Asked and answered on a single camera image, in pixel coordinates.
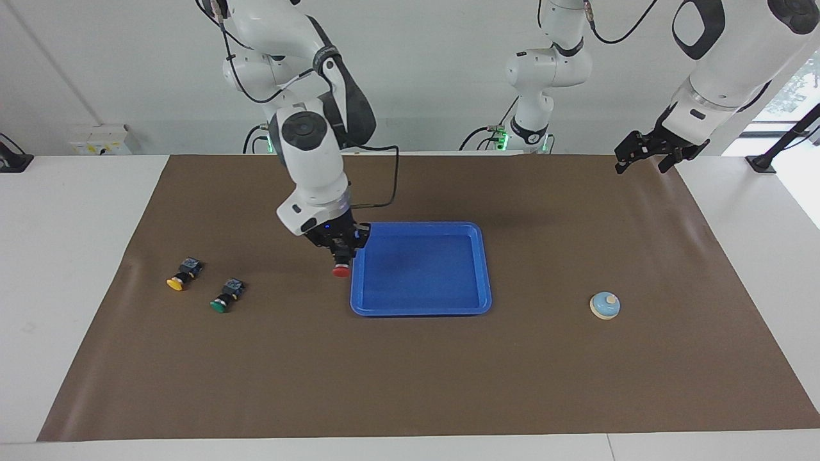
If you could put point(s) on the white wall socket box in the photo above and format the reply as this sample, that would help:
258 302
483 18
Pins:
101 139

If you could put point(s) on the black stand with pole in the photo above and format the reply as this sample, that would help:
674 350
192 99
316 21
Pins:
783 141

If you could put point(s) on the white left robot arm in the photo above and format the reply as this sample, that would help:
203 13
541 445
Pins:
737 64

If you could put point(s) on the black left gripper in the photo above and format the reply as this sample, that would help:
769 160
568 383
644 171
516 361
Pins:
666 141

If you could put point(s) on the black stand base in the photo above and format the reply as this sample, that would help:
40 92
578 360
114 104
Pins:
14 161

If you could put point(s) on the blue plastic tray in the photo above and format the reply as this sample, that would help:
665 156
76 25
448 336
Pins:
423 275

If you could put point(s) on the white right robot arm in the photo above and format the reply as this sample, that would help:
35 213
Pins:
314 160

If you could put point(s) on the brown table mat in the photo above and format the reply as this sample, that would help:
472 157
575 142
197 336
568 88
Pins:
256 371

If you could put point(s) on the bright window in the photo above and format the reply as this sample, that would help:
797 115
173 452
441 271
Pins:
801 83

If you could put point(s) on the red push button switch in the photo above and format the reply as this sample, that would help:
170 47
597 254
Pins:
341 271

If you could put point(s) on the yellow push button switch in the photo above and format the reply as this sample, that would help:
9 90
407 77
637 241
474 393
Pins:
178 282

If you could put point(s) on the green push button switch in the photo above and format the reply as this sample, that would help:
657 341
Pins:
224 302

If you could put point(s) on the light blue service bell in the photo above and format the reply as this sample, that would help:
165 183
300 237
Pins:
604 307

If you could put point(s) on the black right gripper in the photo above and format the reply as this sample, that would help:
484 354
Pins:
333 234

